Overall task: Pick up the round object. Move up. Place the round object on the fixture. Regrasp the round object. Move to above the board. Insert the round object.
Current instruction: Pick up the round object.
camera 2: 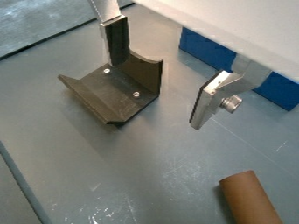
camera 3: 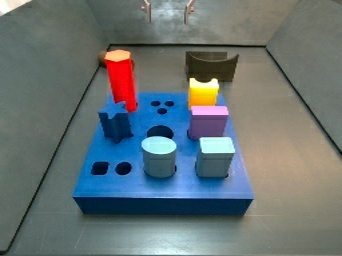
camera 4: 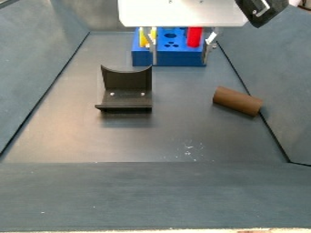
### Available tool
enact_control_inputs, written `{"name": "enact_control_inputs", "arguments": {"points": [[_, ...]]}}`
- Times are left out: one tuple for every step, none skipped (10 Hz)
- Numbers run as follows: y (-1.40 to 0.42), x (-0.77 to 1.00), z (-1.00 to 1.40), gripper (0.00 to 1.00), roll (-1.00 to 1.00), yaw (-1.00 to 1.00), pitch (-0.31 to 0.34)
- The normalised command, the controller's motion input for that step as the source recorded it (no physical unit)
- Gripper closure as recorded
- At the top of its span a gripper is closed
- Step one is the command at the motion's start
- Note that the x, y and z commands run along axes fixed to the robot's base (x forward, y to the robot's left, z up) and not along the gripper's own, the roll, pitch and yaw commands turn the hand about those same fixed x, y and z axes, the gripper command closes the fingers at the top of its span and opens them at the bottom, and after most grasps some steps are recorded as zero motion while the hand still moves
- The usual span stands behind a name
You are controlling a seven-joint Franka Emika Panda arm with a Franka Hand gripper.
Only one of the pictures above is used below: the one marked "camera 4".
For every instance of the brown cylinder peg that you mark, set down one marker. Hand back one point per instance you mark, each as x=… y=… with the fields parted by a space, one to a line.
x=238 y=101

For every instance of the red hexagonal peg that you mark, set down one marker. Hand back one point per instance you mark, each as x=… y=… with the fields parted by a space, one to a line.
x=194 y=34

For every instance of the yellow arch block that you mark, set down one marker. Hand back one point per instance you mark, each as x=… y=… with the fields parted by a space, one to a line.
x=144 y=40

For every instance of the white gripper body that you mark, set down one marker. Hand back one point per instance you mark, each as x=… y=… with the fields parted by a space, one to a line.
x=181 y=13

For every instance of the blue shape sorter board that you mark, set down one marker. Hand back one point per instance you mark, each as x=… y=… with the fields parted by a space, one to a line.
x=173 y=50

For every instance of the black curved cradle stand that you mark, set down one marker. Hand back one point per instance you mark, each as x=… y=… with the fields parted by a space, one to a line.
x=128 y=90

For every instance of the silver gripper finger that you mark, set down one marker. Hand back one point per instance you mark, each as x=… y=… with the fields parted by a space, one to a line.
x=209 y=45
x=153 y=45

